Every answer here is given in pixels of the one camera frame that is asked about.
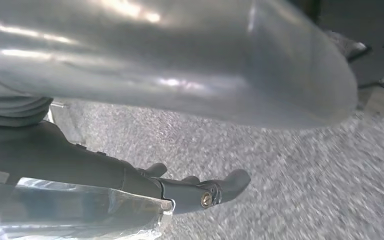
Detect grey robot thigh shell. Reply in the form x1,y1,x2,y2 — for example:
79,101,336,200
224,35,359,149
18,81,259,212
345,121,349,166
0,0,359,130

